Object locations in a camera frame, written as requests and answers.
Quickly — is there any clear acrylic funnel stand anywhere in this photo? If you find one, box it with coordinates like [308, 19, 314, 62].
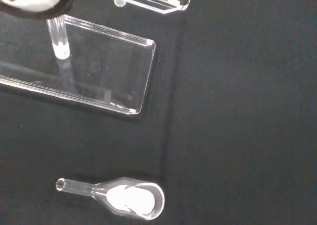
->
[0, 0, 194, 115]

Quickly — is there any glass weighing funnel with powder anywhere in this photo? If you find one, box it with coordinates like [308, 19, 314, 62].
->
[55, 176, 165, 221]

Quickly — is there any black bench cloth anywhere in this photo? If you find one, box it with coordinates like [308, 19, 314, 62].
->
[0, 0, 317, 225]

